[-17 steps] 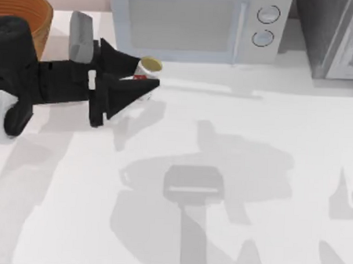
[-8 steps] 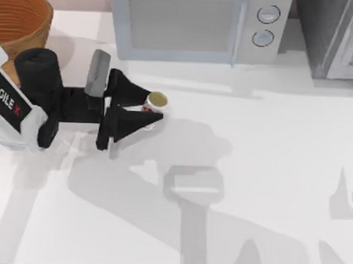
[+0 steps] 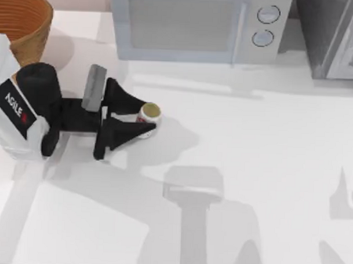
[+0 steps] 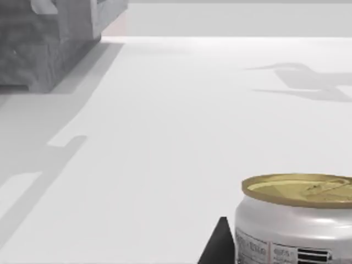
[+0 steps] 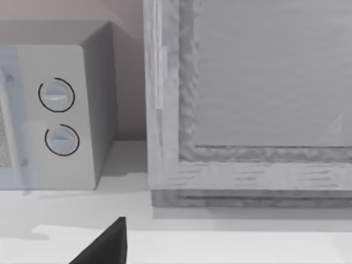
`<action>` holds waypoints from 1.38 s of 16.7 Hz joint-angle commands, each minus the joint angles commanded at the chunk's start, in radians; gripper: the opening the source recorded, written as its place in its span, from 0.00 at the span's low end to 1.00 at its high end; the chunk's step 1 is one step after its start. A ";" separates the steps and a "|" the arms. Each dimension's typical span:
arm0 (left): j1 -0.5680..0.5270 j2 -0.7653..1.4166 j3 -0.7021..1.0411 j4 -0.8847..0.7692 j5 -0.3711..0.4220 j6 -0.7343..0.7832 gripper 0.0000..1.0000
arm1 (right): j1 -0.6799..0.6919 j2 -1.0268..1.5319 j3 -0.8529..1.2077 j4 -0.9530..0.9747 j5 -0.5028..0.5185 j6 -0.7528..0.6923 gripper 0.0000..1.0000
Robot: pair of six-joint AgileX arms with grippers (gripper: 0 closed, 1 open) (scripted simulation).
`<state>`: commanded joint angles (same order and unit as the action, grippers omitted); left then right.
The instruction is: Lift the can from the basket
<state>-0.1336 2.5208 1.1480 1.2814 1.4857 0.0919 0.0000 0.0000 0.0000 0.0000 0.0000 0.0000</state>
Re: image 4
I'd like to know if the silver can with gold lid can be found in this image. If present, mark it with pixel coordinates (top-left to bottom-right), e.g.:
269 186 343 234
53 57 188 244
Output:
234 173 352 264

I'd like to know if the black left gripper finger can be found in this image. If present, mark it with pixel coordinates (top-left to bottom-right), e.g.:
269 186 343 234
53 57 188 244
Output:
197 216 238 264

